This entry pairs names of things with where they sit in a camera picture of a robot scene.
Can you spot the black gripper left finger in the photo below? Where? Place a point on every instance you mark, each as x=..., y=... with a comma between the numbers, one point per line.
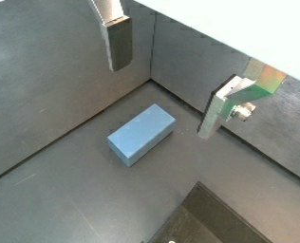
x=116, y=32

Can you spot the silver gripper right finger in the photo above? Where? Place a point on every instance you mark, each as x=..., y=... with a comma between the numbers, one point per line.
x=230, y=99

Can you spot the blue rectangular block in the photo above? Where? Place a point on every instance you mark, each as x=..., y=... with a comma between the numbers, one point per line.
x=135, y=138

